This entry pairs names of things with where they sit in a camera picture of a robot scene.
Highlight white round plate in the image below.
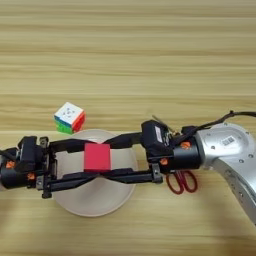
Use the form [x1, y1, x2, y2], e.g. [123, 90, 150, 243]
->
[51, 128, 139, 218]

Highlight left black box white label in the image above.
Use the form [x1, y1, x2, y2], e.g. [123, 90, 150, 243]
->
[16, 135, 44, 164]

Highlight multicoloured puzzle cube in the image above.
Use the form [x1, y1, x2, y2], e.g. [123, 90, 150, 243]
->
[53, 101, 87, 135]

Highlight right black box white label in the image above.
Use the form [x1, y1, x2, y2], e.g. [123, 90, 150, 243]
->
[140, 119, 174, 158]

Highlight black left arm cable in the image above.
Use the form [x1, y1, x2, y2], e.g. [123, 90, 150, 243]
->
[0, 148, 18, 162]

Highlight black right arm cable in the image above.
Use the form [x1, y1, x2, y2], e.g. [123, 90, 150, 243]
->
[171, 109, 256, 139]

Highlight black box white label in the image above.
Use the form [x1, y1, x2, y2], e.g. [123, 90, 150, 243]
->
[16, 135, 44, 164]
[140, 119, 174, 158]

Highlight red cube block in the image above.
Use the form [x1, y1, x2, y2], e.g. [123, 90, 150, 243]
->
[83, 142, 112, 173]

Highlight red handled scissors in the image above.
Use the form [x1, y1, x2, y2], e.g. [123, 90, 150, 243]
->
[164, 169, 199, 196]

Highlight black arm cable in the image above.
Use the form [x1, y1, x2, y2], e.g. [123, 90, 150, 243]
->
[171, 109, 256, 139]
[0, 148, 18, 162]

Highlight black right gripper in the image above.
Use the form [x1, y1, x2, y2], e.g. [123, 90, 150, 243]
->
[99, 125, 203, 185]

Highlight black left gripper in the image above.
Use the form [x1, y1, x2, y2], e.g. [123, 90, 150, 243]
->
[0, 136, 105, 200]

